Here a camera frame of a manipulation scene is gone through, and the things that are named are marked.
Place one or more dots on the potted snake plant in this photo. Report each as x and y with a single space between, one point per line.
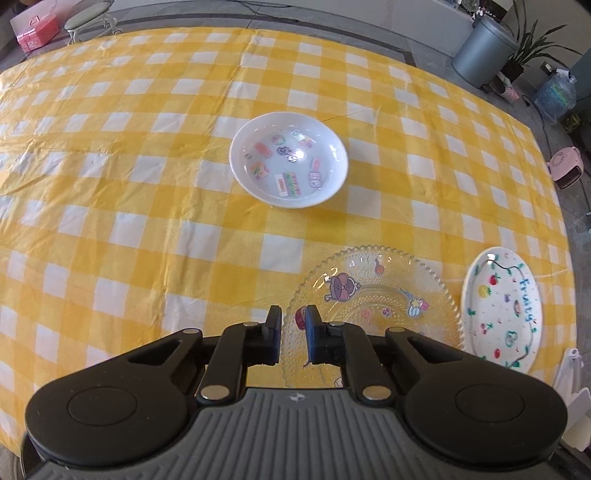
531 46

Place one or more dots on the grey trash can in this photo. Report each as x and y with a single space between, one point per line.
485 46

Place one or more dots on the clear glass plate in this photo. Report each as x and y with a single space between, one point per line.
369 286

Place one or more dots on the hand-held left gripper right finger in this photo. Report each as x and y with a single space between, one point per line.
313 337

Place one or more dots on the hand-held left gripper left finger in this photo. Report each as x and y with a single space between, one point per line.
276 337

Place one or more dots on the pink space heater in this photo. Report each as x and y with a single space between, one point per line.
565 168

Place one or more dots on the green jar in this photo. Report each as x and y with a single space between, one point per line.
571 123

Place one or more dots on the pink patterned bag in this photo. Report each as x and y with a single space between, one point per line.
507 90

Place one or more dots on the pink storage box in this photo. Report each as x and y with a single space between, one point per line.
37 32

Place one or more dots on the white marble TV cabinet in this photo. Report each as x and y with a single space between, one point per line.
392 7

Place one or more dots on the yellow checked tablecloth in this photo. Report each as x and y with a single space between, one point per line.
138 184

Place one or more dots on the small white sticker plate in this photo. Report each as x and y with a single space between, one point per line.
286 157

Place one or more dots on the white phone stand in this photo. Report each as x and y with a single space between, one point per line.
577 406

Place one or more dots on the blue water jug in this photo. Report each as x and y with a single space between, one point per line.
556 97

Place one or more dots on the white fruit pattern plate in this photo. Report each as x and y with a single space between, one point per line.
498 300

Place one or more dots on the round grey cushioned stool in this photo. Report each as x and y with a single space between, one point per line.
87 9

